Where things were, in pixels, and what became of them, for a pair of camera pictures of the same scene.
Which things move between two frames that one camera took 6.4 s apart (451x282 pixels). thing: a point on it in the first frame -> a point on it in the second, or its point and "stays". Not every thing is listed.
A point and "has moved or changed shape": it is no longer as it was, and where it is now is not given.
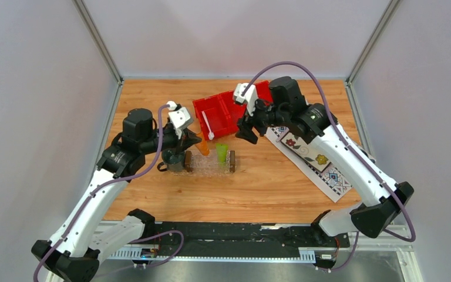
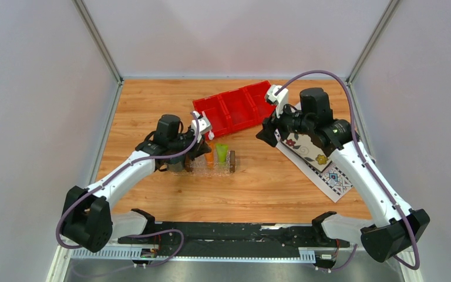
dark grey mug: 173,160 stays
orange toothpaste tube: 202,146 has moved or changed shape
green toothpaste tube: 222,151 stays
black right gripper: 245,124 -> 269,126
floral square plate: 306,152 stays
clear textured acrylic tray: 199,165 stays
